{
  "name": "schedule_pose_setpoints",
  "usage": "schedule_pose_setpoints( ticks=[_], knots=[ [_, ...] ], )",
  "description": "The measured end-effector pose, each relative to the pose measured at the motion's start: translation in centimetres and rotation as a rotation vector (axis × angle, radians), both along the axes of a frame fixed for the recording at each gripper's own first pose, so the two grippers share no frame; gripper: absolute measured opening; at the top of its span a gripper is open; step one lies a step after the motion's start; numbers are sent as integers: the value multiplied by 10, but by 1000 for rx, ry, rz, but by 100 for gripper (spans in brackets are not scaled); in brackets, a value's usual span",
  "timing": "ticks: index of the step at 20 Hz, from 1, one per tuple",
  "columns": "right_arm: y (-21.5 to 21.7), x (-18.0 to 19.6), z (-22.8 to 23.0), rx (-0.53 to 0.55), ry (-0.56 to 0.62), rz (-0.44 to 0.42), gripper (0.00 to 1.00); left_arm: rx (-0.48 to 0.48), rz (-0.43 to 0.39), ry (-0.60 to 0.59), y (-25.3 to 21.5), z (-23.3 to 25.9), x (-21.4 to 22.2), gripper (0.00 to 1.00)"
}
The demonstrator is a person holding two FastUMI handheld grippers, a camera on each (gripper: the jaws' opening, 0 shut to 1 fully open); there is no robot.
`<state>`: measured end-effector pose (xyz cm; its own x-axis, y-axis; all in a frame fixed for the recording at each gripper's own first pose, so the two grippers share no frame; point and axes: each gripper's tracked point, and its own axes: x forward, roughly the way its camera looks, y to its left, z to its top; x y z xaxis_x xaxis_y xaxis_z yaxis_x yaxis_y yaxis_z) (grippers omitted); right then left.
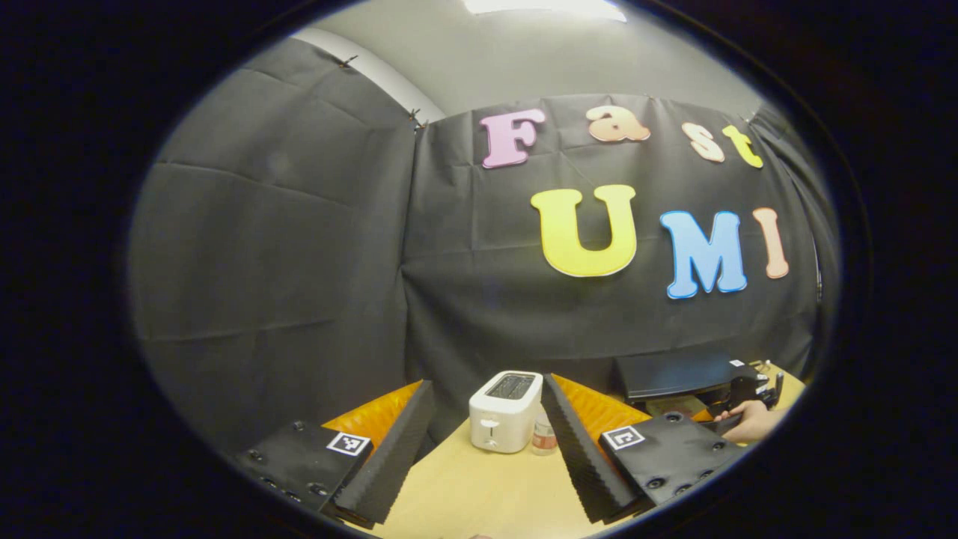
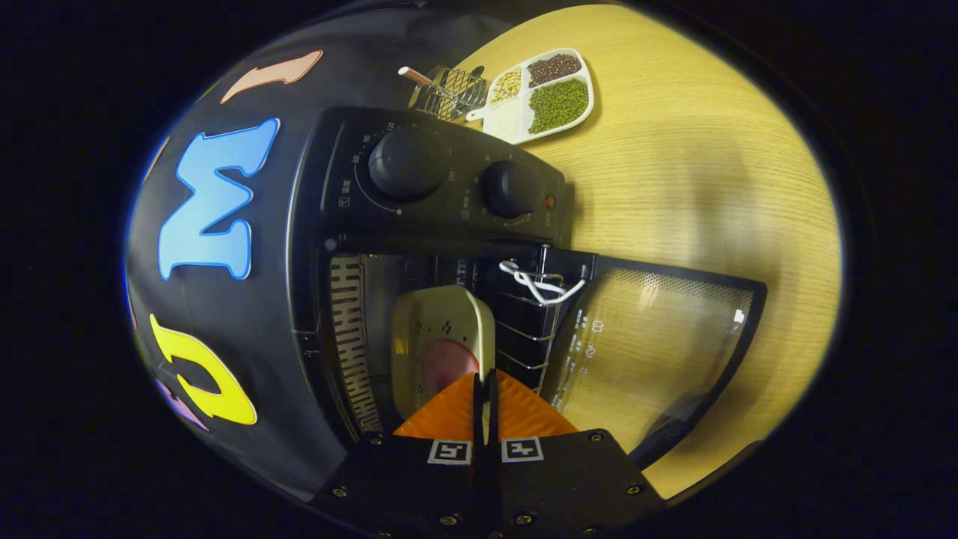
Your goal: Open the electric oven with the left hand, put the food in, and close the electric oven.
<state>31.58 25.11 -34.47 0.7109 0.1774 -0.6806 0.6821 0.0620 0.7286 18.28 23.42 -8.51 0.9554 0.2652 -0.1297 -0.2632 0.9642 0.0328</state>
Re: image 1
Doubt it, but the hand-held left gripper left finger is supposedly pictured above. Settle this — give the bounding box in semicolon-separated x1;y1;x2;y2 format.
225;380;436;526

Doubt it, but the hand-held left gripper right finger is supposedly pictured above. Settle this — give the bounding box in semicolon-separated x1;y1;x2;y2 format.
539;373;757;525

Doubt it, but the black electric oven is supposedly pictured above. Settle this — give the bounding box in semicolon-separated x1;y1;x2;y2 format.
614;350;764;406

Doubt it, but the clear bottle with red label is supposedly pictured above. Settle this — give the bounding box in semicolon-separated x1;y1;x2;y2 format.
531;410;559;457

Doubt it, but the white toaster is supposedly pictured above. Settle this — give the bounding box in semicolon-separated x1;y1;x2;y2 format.
469;371;545;454

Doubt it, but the black backdrop cloth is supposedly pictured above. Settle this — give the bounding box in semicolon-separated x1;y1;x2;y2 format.
129;37;835;454

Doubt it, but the large ceiling light panel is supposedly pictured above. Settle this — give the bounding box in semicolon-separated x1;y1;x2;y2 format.
464;0;628;23

